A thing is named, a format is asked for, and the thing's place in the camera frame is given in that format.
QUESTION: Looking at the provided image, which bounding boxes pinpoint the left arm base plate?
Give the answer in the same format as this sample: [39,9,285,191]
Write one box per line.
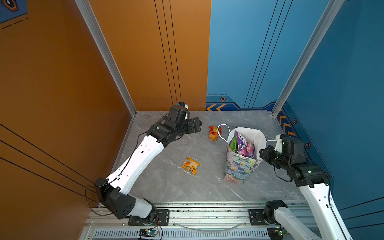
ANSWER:
[128,209,170,226]

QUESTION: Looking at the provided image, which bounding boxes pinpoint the aluminium corner post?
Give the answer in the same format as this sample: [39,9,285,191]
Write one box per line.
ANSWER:
[75,0,137,117]
[272,0,345,118]

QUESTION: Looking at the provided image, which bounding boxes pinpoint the green circuit board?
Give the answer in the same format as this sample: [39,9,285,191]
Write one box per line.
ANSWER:
[267,228,284,240]
[139,228,160,240]

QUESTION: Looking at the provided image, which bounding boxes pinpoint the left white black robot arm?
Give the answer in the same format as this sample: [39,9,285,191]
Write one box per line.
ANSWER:
[94,102,202,223]

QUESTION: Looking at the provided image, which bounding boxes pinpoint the small orange cracker pack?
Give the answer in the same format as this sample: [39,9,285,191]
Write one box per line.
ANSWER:
[209,133,219,141]

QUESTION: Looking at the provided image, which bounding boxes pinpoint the left green circuit board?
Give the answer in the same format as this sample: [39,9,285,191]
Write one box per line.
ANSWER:
[139,228,160,240]

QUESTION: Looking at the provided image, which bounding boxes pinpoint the left aluminium corner post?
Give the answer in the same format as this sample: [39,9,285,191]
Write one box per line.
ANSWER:
[75,0,137,117]

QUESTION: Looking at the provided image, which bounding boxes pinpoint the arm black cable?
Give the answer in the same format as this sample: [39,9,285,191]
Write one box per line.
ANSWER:
[272,166,349,240]
[84,113,169,217]

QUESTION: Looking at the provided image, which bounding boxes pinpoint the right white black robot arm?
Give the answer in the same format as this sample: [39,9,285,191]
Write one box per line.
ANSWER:
[259,146,352,240]

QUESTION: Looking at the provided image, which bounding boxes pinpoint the small orange yellow snack pack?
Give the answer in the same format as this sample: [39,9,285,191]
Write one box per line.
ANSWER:
[181,157,201,175]

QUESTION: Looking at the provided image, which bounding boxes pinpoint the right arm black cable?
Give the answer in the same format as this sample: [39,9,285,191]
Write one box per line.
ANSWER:
[272,166,349,240]

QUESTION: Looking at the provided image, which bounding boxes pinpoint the small red snack pack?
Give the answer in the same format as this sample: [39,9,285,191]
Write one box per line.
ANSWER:
[209,126,222,136]

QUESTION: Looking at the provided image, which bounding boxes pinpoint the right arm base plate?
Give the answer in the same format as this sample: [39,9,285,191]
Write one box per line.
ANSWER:
[248,209,276,226]

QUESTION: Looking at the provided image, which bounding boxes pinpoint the colourful white paper bag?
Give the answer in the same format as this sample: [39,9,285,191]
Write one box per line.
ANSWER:
[218,124,273,184]

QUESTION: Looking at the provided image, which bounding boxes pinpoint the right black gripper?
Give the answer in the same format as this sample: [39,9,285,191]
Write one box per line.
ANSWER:
[258,144,292,171]

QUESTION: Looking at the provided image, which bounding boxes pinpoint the right green circuit board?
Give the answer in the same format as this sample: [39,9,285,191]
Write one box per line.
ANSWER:
[267,228,284,240]

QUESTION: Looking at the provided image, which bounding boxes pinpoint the green Lays chips bag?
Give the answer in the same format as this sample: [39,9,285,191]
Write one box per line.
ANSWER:
[229,136,238,153]

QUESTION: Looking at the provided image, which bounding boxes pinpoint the right aluminium corner post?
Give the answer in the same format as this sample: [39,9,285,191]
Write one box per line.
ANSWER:
[272,0,345,118]

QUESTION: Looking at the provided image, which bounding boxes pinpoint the aluminium rail frame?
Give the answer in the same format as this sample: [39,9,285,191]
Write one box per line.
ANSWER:
[78,200,344,240]

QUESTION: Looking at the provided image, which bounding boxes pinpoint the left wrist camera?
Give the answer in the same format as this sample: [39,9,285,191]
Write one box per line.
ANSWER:
[177,102,189,110]

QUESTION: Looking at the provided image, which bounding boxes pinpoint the purple small snack bag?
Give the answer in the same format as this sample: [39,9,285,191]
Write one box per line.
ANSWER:
[234,132,255,159]

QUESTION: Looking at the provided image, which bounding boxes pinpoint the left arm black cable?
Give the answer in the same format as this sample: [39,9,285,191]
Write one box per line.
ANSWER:
[84,113,169,217]

